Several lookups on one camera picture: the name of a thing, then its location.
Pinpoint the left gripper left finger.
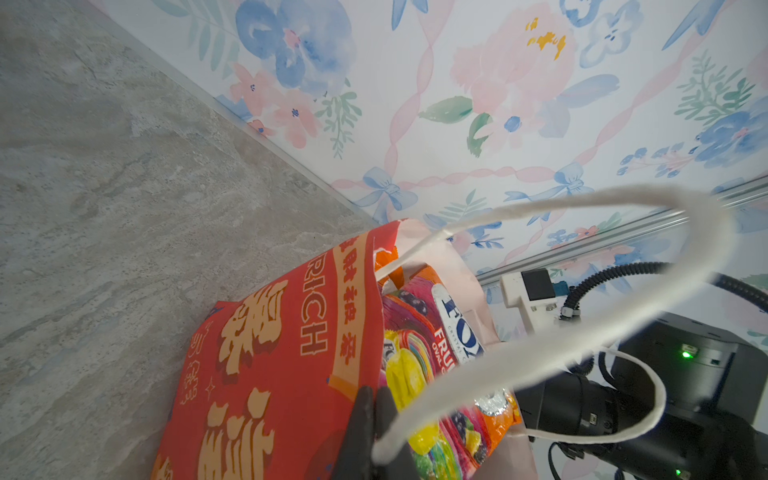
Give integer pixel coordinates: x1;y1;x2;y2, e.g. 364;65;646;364
331;386;375;480

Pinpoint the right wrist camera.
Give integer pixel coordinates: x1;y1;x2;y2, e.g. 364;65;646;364
500;269;562;335

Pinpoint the orange snack bag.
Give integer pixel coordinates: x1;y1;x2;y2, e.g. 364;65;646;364
364;248;445;293

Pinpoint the pink yellow Fox's candy bag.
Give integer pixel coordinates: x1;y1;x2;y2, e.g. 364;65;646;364
381;266;522;479

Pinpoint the black corrugated cable conduit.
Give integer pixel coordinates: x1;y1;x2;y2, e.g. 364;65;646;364
560;261;768;319

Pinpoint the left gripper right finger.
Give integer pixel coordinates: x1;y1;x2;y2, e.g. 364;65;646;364
373;386;421;480

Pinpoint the red pink paper bag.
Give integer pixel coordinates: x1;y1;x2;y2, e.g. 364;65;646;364
152;185;735;479

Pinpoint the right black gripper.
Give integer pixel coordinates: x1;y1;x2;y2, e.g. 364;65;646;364
517;313;767;479

